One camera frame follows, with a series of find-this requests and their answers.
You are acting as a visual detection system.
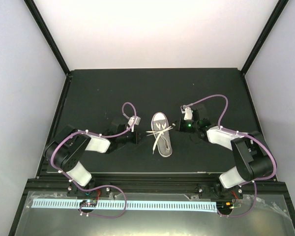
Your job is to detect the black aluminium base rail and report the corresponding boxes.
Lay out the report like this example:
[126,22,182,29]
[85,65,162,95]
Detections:
[27,172,288,200]

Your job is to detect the left controller circuit board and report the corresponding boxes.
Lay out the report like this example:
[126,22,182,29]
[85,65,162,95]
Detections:
[79,200,97,207]

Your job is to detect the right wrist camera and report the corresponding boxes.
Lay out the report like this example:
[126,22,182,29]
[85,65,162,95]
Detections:
[180,105,193,120]

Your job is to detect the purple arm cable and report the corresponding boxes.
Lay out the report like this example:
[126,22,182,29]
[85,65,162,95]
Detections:
[50,102,138,219]
[191,94,277,218]

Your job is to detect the controller circuit board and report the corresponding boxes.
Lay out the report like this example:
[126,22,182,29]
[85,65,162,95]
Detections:
[79,200,97,207]
[221,202,242,210]

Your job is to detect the black right frame post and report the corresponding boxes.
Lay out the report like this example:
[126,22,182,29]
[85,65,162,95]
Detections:
[241,0,289,76]

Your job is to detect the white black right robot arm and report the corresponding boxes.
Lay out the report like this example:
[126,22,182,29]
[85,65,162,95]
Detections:
[176,105,276,199]

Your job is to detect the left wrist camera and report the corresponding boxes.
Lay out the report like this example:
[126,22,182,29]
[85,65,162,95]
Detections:
[127,116,141,132]

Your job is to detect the right controller circuit board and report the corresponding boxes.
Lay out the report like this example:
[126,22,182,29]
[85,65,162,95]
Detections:
[221,202,242,210]

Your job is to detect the black frame post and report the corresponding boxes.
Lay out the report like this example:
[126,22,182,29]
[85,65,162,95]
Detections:
[24,0,70,75]
[241,0,289,76]

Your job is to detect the black left frame post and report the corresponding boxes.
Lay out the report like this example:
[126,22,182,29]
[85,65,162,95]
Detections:
[24,0,70,75]

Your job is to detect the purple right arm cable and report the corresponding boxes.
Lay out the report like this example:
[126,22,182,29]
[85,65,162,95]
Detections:
[191,94,277,218]

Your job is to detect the grey canvas sneaker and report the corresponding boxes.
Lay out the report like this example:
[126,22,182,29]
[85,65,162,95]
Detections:
[149,112,173,157]

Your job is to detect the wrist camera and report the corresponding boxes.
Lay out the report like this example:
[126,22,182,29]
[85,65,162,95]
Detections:
[127,116,141,132]
[180,105,193,120]

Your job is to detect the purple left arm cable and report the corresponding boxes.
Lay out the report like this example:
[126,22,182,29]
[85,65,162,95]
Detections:
[50,102,138,219]

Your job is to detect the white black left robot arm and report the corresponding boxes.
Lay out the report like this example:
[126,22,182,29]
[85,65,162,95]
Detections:
[43,116,141,196]

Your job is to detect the light blue slotted cable duct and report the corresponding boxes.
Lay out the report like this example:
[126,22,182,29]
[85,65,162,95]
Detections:
[31,199,217,213]

